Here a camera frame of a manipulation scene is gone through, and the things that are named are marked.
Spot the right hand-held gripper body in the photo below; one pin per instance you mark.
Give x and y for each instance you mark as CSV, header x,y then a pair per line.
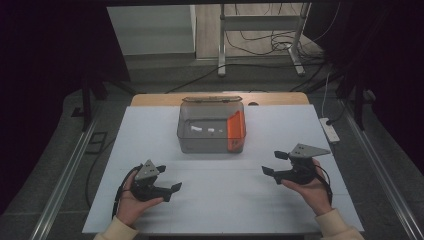
x,y
301,166

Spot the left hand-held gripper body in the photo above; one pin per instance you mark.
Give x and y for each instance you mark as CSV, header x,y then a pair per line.
x,y
146,171

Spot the orange phone case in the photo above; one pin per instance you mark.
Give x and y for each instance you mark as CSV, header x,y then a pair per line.
x,y
236,128

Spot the grey translucent storage box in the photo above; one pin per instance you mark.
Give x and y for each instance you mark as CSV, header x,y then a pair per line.
x,y
206,140

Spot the person's right hand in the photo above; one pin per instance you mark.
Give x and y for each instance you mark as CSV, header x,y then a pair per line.
x,y
311,195

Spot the person's left hand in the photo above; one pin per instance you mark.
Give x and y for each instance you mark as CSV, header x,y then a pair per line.
x,y
133,205

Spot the white board mat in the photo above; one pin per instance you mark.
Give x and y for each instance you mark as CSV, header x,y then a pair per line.
x,y
150,133

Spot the white power strip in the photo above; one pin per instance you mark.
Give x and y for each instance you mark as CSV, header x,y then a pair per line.
x,y
329,130

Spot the small white piece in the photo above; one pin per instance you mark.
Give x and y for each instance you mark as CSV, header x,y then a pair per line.
x,y
196,128
211,130

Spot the wooden table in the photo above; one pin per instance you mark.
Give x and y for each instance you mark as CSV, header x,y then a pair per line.
x,y
160,99

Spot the black stand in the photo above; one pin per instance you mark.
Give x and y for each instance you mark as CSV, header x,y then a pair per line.
x,y
87,100
359,103

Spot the white metal stand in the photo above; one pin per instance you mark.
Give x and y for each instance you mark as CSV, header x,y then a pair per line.
x,y
221,40

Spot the dark curtain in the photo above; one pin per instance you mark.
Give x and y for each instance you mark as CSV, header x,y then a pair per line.
x,y
50,83
393,66

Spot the white cabinet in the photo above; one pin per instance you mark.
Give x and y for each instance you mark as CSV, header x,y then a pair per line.
x,y
150,30

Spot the black floor frame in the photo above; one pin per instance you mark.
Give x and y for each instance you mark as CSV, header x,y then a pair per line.
x,y
100,134

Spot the aluminium floor rail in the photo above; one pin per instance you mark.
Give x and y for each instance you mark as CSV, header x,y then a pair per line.
x,y
63,183
383,180

